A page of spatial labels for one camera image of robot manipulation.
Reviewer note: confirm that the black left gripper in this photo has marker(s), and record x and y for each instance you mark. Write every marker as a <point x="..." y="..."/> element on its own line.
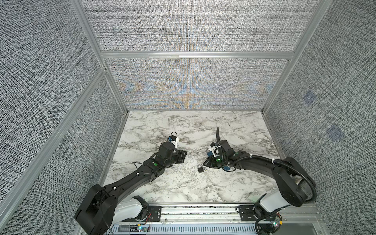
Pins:
<point x="180" y="152"/>

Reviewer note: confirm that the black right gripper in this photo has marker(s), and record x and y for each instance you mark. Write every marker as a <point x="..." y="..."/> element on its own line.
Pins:
<point x="210" y="163"/>

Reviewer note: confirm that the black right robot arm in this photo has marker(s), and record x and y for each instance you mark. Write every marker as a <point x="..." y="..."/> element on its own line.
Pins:
<point x="295" y="186"/>

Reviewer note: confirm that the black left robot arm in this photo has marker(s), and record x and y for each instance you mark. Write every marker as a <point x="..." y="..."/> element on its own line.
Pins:
<point x="103" y="205"/>

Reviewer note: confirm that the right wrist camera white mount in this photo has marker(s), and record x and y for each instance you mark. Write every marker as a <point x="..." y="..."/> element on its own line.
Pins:
<point x="214" y="150"/>

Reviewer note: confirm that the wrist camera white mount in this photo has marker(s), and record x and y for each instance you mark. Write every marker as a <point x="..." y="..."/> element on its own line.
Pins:
<point x="173" y="138"/>
<point x="214" y="150"/>

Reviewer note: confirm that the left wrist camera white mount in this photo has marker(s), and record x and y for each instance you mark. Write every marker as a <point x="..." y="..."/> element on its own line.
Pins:
<point x="173" y="138"/>

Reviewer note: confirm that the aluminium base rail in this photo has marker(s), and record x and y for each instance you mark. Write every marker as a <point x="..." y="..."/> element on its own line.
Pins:
<point x="219" y="219"/>

